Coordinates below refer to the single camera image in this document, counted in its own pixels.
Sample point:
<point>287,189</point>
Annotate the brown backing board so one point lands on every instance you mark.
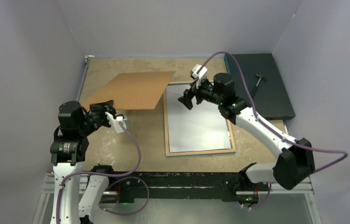
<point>133,91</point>

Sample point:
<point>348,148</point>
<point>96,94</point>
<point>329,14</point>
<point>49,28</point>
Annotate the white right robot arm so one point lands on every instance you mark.
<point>293,162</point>

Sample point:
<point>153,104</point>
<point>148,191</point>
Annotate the claw hammer with grey handle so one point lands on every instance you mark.
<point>255,88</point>

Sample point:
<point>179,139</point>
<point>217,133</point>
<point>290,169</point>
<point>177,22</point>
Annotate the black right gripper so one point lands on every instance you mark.
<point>189,94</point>

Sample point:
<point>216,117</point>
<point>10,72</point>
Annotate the dark grey flat box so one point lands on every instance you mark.
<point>271,99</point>

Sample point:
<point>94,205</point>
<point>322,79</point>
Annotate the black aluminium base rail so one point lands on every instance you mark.
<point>225,186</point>

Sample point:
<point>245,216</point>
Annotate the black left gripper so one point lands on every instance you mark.
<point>104,107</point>

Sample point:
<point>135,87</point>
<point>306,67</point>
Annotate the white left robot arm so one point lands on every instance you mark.
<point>77,192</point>

